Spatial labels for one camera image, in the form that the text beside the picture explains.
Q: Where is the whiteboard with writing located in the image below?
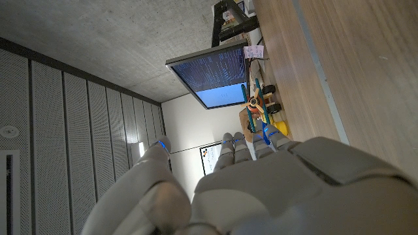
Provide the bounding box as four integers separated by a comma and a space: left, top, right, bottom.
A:
199, 141, 223, 176

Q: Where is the black computer monitor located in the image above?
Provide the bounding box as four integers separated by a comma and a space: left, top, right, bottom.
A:
165, 39, 249, 110

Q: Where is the paper note on monitor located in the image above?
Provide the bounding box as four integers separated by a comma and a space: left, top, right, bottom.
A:
243, 44, 265, 59

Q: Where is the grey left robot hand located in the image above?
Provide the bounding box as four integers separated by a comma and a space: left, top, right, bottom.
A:
80, 123, 418, 235

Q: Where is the small yellow cup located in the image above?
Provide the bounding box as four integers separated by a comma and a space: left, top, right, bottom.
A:
273, 120, 290, 136

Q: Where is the round white ceiling fixture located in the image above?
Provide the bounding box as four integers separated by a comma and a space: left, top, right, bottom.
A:
0, 125, 20, 139

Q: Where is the wooden toy airplane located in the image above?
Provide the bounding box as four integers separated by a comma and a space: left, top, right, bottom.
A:
240, 78, 283, 133

